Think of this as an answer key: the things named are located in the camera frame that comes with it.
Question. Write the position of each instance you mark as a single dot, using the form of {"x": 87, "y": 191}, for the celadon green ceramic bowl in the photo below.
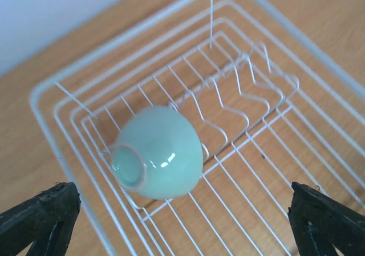
{"x": 157, "y": 154}

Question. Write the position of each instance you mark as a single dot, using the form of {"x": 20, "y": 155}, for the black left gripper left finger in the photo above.
{"x": 43, "y": 223}

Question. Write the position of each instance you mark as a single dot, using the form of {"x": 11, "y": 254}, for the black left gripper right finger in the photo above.
{"x": 321, "y": 225}

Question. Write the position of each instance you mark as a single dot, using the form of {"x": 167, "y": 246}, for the white wire dish rack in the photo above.
{"x": 275, "y": 91}

